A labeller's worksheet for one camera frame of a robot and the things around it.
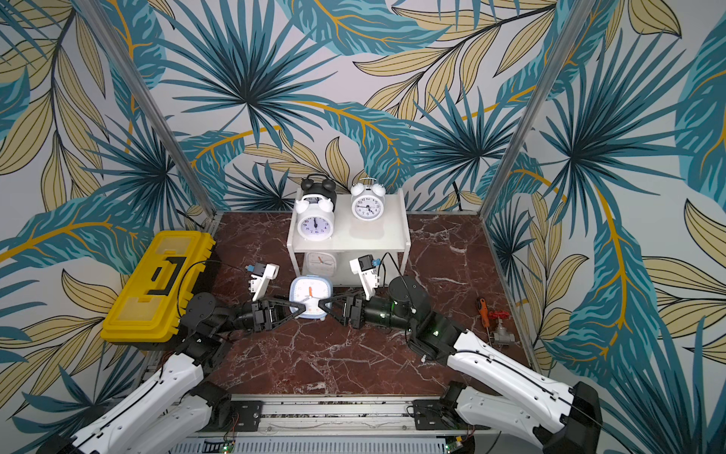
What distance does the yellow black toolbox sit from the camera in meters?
0.74

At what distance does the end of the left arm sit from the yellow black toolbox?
340mm

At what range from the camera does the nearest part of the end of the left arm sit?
1.90ft
